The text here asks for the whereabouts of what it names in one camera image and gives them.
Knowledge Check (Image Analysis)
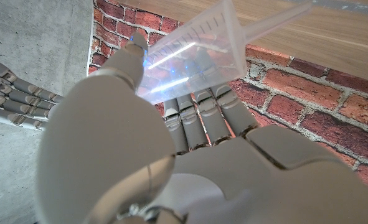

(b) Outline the red brick printed backdrop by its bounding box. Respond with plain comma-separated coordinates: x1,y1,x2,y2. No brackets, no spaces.
87,0,368,200

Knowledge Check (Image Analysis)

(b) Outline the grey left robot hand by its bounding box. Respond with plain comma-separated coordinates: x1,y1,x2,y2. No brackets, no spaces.
35,30,368,224

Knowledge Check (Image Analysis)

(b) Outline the large clear plastic syringe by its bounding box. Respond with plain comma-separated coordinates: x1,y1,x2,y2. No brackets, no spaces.
136,0,314,105

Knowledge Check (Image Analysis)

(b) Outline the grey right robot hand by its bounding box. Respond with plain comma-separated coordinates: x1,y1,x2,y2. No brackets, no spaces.
0,54,65,131

